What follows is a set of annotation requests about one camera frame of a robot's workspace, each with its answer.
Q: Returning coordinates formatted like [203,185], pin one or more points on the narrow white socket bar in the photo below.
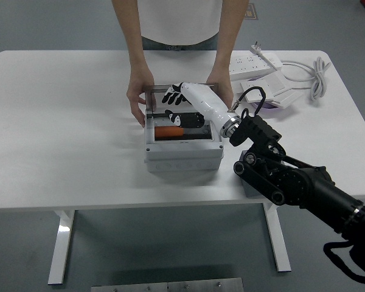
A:
[273,61]

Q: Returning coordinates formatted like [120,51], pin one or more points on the grey block with round hole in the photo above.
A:
[251,191]

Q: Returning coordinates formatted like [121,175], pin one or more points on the grey metal plate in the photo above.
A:
[167,286]

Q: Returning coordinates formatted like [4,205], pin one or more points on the person's right hand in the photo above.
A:
[137,85]

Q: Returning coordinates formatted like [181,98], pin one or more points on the person's right forearm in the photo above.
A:
[134,36]

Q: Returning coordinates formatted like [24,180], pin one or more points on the wide white power strip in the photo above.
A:
[249,65]

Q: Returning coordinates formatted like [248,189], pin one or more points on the person's left hand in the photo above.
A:
[225,85]

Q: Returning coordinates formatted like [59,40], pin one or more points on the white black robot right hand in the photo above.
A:
[207,100]

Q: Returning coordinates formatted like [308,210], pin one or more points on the orange cylinder battery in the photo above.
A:
[167,132]

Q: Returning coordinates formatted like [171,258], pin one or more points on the white wall socket panel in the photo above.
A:
[254,97]

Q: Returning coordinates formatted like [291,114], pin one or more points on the white table leg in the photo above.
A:
[62,240]
[277,243]

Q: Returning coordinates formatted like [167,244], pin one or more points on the smoky transparent box lid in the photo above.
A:
[149,103]

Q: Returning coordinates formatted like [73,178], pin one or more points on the person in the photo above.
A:
[179,21]

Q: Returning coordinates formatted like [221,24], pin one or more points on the purple round bowl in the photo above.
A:
[270,108]

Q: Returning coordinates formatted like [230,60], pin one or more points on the grey plastic junction box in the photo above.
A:
[182,155]

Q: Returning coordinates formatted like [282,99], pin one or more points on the plain white switch panel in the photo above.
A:
[276,82]
[289,98]

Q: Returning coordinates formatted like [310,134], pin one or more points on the person's left forearm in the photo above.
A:
[229,39]

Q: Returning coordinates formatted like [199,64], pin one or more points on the brown floor sign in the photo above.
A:
[252,12]

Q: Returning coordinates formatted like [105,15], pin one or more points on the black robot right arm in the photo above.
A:
[307,185]

